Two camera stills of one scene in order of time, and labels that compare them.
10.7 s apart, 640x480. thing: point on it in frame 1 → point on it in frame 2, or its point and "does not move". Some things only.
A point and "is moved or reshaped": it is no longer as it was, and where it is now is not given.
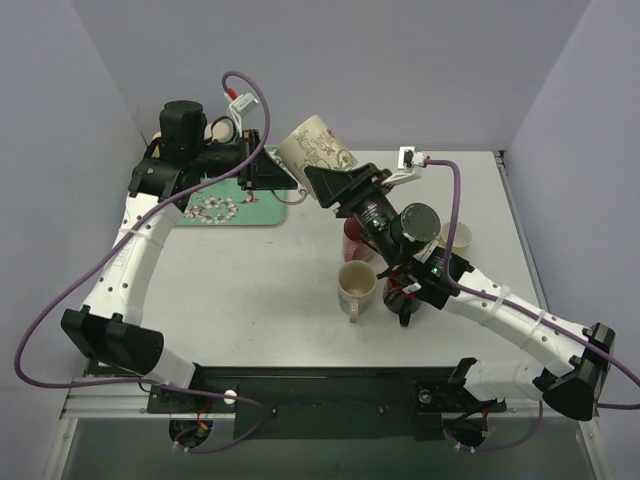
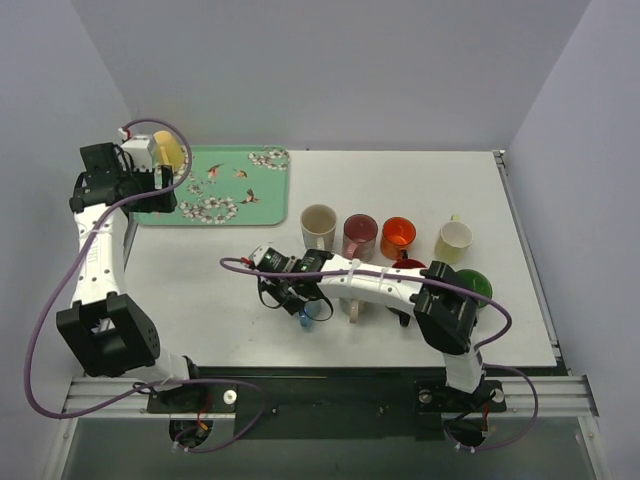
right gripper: [358, 186] → [286, 293]
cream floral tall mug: [222, 130] → [318, 223]
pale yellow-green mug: [463, 237] does not move
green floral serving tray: [225, 203] does not move
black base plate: [325, 403] does not move
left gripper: [251, 160] → [166, 177]
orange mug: [352, 228] is moved or reshaped
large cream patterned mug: [311, 144] is moved or reshaped
